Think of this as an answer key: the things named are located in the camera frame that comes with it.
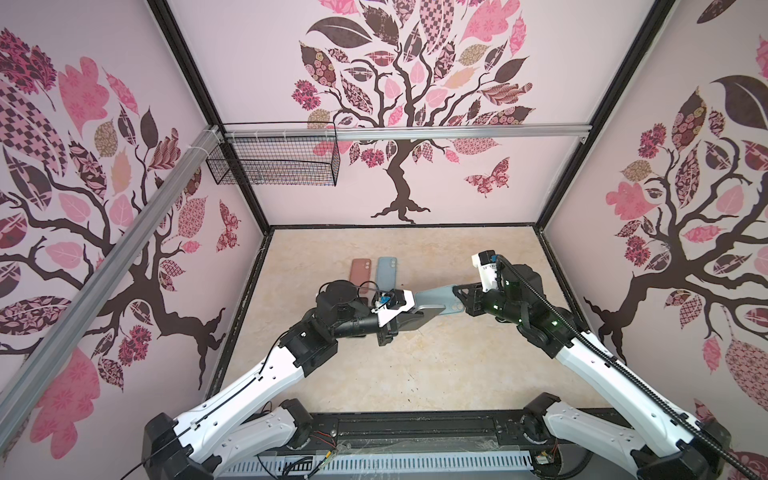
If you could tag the light blue phone case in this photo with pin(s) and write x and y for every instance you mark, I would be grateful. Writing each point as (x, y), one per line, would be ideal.
(386, 273)
(442, 296)

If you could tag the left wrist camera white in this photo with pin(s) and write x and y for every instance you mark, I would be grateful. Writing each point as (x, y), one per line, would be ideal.
(395, 300)

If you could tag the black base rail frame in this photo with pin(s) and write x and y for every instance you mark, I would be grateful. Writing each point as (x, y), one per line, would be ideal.
(414, 429)

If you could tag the black smartphone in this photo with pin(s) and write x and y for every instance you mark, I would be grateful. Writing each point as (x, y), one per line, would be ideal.
(415, 319)

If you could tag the aluminium rail back wall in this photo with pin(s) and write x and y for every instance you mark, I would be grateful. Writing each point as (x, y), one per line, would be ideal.
(415, 133)

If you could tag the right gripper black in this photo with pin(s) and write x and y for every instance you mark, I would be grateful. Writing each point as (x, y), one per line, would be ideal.
(473, 296)

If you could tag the pink silicone phone case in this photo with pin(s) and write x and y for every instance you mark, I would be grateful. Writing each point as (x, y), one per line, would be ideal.
(360, 274)

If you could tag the white slotted cable duct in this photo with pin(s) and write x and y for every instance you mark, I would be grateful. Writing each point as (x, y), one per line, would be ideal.
(379, 465)

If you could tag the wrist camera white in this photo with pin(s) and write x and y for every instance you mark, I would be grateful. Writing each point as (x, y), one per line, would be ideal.
(486, 264)
(395, 300)

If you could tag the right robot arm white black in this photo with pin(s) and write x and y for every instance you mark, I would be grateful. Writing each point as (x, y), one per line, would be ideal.
(659, 441)

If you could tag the aluminium rail wall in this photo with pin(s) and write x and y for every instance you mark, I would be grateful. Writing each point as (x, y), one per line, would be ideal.
(45, 362)
(415, 133)

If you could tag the black wire basket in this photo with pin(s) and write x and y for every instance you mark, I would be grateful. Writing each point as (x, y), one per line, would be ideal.
(285, 153)

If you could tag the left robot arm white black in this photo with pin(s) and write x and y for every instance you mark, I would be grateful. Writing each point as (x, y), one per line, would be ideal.
(232, 426)

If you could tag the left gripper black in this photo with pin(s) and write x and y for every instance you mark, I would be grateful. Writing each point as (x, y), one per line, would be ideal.
(387, 332)

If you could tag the aluminium rail left wall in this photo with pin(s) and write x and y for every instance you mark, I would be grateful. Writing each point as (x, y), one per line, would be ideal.
(45, 362)

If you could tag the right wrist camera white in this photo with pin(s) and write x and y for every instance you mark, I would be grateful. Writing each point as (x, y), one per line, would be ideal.
(486, 264)

